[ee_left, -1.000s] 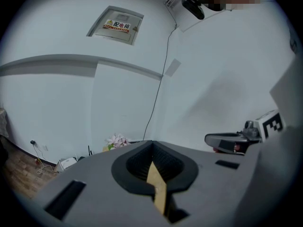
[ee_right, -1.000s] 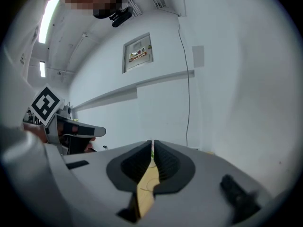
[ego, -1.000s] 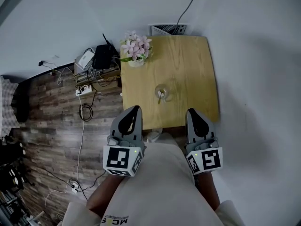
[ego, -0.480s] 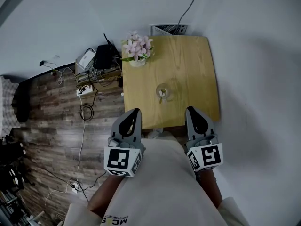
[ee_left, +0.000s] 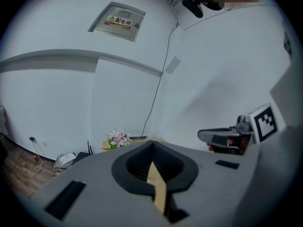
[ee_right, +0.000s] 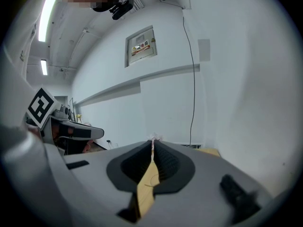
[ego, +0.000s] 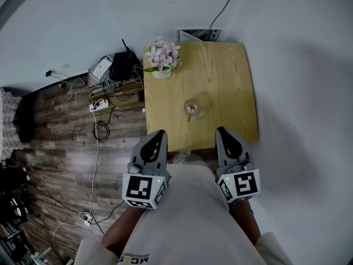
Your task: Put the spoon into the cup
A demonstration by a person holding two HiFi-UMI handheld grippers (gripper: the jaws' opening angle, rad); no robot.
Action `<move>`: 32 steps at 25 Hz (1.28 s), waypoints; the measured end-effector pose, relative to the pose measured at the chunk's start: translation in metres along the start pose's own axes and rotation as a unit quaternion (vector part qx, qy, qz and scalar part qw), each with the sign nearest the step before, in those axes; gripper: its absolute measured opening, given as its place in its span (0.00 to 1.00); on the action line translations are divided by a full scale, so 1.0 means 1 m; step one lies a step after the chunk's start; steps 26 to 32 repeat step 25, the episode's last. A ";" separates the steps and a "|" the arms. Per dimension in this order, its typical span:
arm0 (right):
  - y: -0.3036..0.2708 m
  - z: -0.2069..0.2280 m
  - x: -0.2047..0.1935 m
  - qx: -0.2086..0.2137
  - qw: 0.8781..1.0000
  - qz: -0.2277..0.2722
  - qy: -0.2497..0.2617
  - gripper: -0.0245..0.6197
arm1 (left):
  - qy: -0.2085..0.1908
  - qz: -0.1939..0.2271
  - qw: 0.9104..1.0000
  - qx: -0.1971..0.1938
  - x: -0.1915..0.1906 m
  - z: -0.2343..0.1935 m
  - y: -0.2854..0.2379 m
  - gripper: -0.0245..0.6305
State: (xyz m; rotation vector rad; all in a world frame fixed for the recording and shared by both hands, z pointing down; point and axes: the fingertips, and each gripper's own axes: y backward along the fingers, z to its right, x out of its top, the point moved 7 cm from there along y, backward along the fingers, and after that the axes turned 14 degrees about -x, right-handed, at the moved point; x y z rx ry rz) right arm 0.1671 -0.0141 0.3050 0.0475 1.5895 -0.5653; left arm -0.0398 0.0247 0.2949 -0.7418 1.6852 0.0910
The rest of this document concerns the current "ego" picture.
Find black equipment rack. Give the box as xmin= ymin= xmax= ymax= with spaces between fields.
xmin=0 ymin=158 xmax=41 ymax=265

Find white wall panel box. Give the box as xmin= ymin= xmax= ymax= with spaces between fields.
xmin=175 ymin=27 xmax=226 ymax=43

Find black bag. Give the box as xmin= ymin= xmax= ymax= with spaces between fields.
xmin=13 ymin=94 xmax=36 ymax=144

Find person's left forearm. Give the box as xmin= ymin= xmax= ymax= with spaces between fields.
xmin=101 ymin=205 xmax=147 ymax=257

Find grey wall cable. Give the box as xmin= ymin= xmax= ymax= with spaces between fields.
xmin=208 ymin=0 xmax=240 ymax=31

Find long white cable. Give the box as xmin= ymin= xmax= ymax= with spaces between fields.
xmin=51 ymin=112 xmax=100 ymax=241

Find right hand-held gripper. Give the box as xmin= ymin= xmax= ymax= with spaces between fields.
xmin=215 ymin=126 xmax=261 ymax=204

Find low wooden shelf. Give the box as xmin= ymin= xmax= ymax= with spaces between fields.
xmin=87 ymin=67 xmax=145 ymax=105

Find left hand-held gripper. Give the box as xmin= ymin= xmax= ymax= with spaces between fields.
xmin=121 ymin=129 xmax=171 ymax=210

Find black router with antenna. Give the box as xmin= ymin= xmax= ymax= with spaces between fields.
xmin=109 ymin=38 xmax=140 ymax=82

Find coiled black cable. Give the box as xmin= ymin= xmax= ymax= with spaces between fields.
xmin=93 ymin=120 xmax=110 ymax=143

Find pink flowers in white vase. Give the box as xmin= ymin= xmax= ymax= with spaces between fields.
xmin=142 ymin=35 xmax=183 ymax=80

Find grey checked cushion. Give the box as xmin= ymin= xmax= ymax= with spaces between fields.
xmin=0 ymin=88 xmax=23 ymax=160

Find person's white shirt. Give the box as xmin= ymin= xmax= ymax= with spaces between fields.
xmin=73 ymin=153 xmax=293 ymax=265

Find clear glass cup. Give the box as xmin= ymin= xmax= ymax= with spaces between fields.
xmin=182 ymin=98 xmax=205 ymax=120

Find white network box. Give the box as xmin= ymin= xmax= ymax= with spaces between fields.
xmin=91 ymin=58 xmax=114 ymax=81

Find person's right forearm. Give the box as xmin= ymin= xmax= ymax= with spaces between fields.
xmin=231 ymin=199 xmax=262 ymax=246

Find white power strip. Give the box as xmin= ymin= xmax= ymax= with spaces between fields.
xmin=88 ymin=98 xmax=110 ymax=113

